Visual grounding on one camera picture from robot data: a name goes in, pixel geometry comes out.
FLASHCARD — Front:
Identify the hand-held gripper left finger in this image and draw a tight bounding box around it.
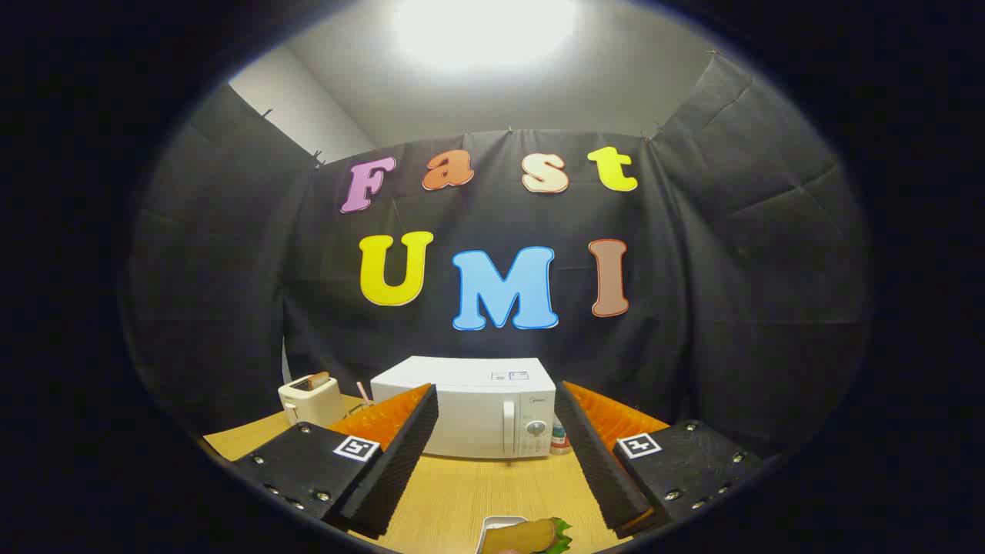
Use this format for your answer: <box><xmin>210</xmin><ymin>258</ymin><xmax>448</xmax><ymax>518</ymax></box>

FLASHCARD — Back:
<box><xmin>231</xmin><ymin>383</ymin><xmax>439</xmax><ymax>539</ymax></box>

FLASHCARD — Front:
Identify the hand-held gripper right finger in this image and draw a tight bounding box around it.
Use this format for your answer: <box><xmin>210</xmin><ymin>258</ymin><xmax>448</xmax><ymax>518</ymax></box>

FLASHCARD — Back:
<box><xmin>554</xmin><ymin>381</ymin><xmax>765</xmax><ymax>539</ymax></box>

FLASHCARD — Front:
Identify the white microwave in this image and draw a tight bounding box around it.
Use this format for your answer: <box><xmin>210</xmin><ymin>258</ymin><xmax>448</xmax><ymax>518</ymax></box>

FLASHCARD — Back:
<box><xmin>370</xmin><ymin>355</ymin><xmax>557</xmax><ymax>460</ymax></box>

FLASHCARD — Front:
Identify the toy sandwich with lettuce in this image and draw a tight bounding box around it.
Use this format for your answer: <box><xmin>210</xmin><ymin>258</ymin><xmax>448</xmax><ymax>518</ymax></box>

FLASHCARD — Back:
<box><xmin>481</xmin><ymin>518</ymin><xmax>574</xmax><ymax>554</ymax></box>

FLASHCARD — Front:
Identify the white toaster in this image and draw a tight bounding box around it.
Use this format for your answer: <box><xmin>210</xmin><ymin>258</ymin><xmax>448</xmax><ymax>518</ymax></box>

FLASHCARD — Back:
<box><xmin>278</xmin><ymin>375</ymin><xmax>343</xmax><ymax>428</ymax></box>

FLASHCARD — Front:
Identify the white rectangular tray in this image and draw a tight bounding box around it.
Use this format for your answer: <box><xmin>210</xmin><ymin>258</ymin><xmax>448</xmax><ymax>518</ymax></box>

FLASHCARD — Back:
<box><xmin>476</xmin><ymin>516</ymin><xmax>532</xmax><ymax>554</ymax></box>

